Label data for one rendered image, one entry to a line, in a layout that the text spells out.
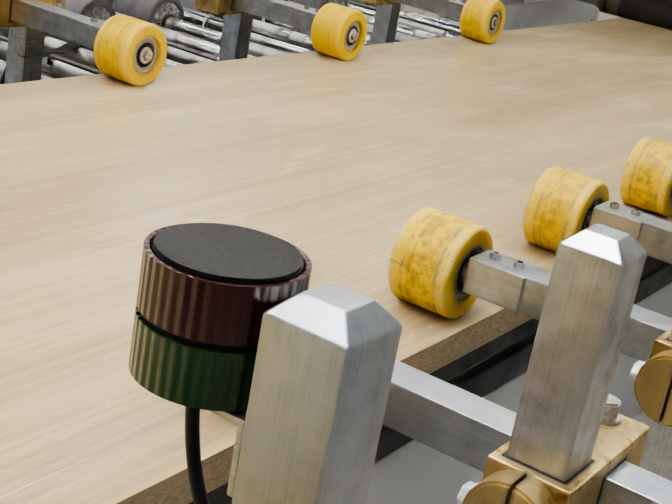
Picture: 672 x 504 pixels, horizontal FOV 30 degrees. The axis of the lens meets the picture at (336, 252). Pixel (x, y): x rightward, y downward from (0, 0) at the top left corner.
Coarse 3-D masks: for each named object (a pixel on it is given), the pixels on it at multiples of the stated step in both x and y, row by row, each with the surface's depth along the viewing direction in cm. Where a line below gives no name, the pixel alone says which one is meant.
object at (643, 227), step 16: (608, 208) 120; (624, 208) 121; (592, 224) 120; (608, 224) 119; (624, 224) 118; (640, 224) 117; (656, 224) 117; (640, 240) 118; (656, 240) 117; (656, 256) 117
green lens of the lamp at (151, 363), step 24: (144, 336) 44; (144, 360) 44; (168, 360) 43; (192, 360) 43; (216, 360) 43; (240, 360) 43; (144, 384) 44; (168, 384) 43; (192, 384) 43; (216, 384) 43; (240, 384) 43; (216, 408) 43; (240, 408) 44
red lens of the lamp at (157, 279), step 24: (144, 240) 44; (144, 264) 43; (168, 264) 42; (144, 288) 43; (168, 288) 42; (192, 288) 42; (216, 288) 42; (240, 288) 42; (264, 288) 42; (288, 288) 43; (144, 312) 43; (168, 312) 42; (192, 312) 42; (216, 312) 42; (240, 312) 42; (192, 336) 42; (216, 336) 42; (240, 336) 42
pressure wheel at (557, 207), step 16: (544, 176) 121; (560, 176) 121; (576, 176) 121; (544, 192) 120; (560, 192) 120; (576, 192) 119; (592, 192) 119; (608, 192) 123; (528, 208) 121; (544, 208) 120; (560, 208) 119; (576, 208) 119; (592, 208) 122; (528, 224) 121; (544, 224) 120; (560, 224) 119; (576, 224) 119; (528, 240) 124; (544, 240) 122; (560, 240) 120
